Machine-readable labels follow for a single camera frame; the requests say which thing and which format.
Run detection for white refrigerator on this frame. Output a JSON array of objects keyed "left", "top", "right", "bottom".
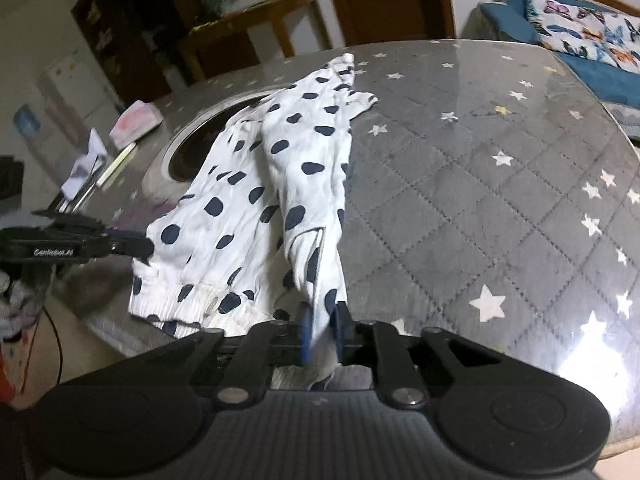
[{"left": 38, "top": 54, "right": 119, "bottom": 132}]

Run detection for crumpled white paper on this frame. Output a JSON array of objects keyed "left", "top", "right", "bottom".
[{"left": 61, "top": 128, "right": 108, "bottom": 200}]

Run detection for grey star quilted table cover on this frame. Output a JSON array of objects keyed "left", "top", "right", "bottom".
[{"left": 49, "top": 38, "right": 640, "bottom": 456}]

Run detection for butterfly print pillow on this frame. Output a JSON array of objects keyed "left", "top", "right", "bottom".
[{"left": 524, "top": 0, "right": 639, "bottom": 74}]

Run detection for wooden side table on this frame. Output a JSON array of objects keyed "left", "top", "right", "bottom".
[{"left": 180, "top": 0, "right": 333, "bottom": 81}]

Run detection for black round induction cooktop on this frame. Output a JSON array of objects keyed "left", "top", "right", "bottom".
[{"left": 165, "top": 96, "right": 260, "bottom": 182}]

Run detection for white navy polka dot pants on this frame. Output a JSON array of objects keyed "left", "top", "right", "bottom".
[{"left": 127, "top": 52, "right": 380, "bottom": 392}]

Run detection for pink white tissue pack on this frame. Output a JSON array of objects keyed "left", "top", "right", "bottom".
[{"left": 108, "top": 100, "right": 164, "bottom": 150}]

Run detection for dark wooden shelf cabinet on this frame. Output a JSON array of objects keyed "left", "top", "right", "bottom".
[{"left": 73, "top": 0, "right": 219, "bottom": 105}]

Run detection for blue sofa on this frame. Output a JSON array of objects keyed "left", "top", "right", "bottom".
[{"left": 478, "top": 0, "right": 639, "bottom": 110}]

